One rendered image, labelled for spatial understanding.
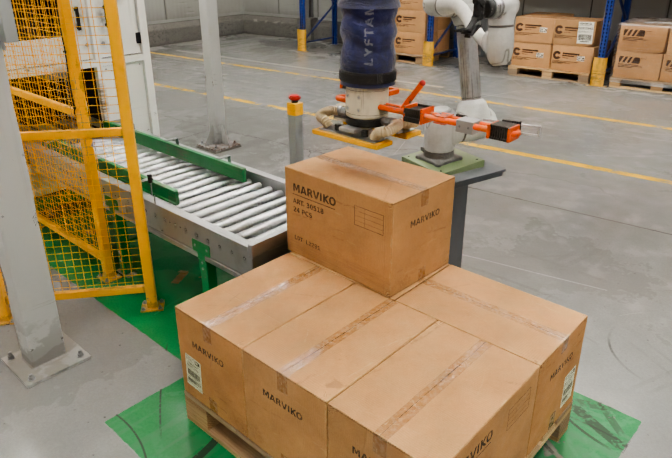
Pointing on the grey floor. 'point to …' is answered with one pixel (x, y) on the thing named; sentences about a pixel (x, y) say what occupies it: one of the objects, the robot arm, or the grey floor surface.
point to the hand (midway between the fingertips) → (460, 12)
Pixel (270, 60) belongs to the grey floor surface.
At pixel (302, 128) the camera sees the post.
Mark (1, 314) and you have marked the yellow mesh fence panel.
